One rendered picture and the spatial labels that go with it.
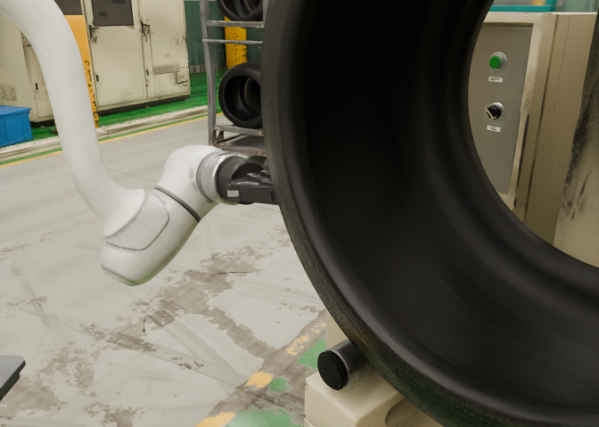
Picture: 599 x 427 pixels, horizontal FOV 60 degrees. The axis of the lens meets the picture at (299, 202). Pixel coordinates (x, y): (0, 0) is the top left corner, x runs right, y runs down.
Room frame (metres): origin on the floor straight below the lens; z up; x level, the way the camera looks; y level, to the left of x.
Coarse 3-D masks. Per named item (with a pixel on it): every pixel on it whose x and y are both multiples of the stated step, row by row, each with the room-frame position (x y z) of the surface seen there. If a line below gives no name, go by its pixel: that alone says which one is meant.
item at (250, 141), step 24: (240, 0) 4.50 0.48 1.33; (264, 0) 3.93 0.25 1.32; (216, 24) 4.14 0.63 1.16; (240, 24) 4.03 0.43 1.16; (264, 24) 3.93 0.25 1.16; (240, 72) 4.15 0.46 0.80; (240, 96) 4.52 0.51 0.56; (240, 120) 4.16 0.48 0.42; (216, 144) 4.18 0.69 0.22; (240, 144) 4.21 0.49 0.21; (264, 144) 4.21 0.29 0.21
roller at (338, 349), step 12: (336, 348) 0.49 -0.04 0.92; (348, 348) 0.49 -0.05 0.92; (324, 360) 0.48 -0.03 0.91; (336, 360) 0.47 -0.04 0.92; (348, 360) 0.47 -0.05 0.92; (360, 360) 0.48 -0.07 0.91; (324, 372) 0.48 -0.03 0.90; (336, 372) 0.47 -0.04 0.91; (348, 372) 0.47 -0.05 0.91; (360, 372) 0.47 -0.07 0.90; (336, 384) 0.46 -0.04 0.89; (348, 384) 0.47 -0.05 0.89
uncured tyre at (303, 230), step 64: (320, 0) 0.63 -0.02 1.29; (384, 0) 0.69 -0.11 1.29; (448, 0) 0.72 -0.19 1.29; (320, 64) 0.65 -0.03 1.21; (384, 64) 0.72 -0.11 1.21; (448, 64) 0.72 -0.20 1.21; (320, 128) 0.64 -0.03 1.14; (384, 128) 0.71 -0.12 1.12; (448, 128) 0.71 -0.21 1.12; (320, 192) 0.61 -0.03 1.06; (384, 192) 0.67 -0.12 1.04; (448, 192) 0.69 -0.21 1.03; (320, 256) 0.48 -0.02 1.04; (384, 256) 0.60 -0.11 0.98; (448, 256) 0.64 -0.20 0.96; (512, 256) 0.61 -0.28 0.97; (384, 320) 0.43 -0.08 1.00; (448, 320) 0.54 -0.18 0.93; (512, 320) 0.55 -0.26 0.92; (576, 320) 0.53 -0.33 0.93; (448, 384) 0.35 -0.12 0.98; (512, 384) 0.44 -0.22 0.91; (576, 384) 0.44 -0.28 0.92
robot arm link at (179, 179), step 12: (168, 156) 0.96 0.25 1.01; (180, 156) 0.91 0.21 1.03; (192, 156) 0.89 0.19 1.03; (204, 156) 0.87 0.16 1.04; (168, 168) 0.90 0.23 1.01; (180, 168) 0.87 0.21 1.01; (192, 168) 0.87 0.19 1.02; (168, 180) 0.87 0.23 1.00; (180, 180) 0.86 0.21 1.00; (192, 180) 0.86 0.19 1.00; (168, 192) 0.85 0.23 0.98; (180, 192) 0.85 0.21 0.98; (192, 192) 0.85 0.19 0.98; (192, 204) 0.85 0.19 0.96; (204, 204) 0.86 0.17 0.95; (216, 204) 0.88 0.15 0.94; (204, 216) 0.88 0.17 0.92
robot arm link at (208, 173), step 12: (216, 156) 0.85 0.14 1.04; (228, 156) 0.84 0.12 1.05; (240, 156) 0.85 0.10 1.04; (204, 168) 0.84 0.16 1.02; (216, 168) 0.82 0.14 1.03; (204, 180) 0.83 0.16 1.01; (216, 180) 0.81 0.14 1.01; (204, 192) 0.84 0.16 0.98; (216, 192) 0.81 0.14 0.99; (228, 204) 0.82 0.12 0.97
